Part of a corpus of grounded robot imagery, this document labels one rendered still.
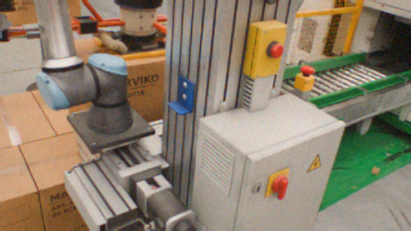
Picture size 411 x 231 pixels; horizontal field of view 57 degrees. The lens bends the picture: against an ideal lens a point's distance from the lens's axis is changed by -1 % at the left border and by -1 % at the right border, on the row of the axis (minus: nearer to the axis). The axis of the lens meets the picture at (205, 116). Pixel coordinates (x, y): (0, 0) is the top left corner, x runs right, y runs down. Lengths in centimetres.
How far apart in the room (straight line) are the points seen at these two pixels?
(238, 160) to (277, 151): 9
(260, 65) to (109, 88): 47
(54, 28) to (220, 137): 53
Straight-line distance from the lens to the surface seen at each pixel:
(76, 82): 113
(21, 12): 345
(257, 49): 94
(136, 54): 174
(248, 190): 90
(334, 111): 266
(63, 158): 202
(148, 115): 182
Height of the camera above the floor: 171
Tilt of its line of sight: 29 degrees down
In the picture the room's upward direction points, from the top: 6 degrees clockwise
